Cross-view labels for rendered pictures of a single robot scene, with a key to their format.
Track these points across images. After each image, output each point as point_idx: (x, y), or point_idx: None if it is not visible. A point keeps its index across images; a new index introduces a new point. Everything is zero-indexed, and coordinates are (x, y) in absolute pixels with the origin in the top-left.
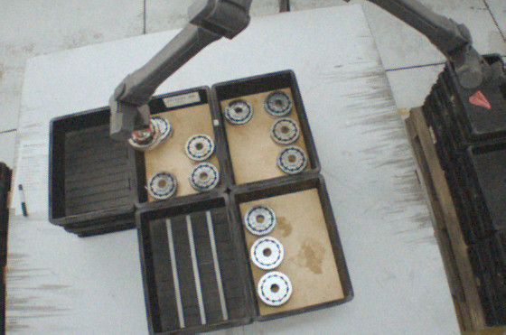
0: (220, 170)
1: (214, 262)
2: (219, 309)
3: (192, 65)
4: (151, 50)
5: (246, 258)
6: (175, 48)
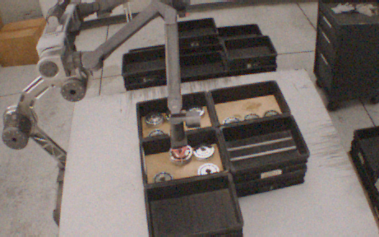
0: (203, 131)
1: (259, 144)
2: (285, 142)
3: (99, 188)
4: (76, 216)
5: None
6: (175, 45)
